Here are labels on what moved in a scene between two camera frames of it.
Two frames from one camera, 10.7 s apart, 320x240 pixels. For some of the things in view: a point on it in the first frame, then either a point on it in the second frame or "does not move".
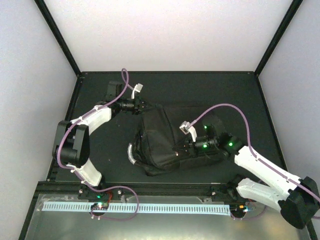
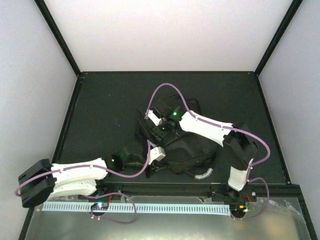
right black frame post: x=279 y=35 does not move
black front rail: x=136 y=188 does not move
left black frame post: x=43 y=6 does not move
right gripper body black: x=193 y=151 to x=162 y=133
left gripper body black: x=137 y=106 to x=154 y=168
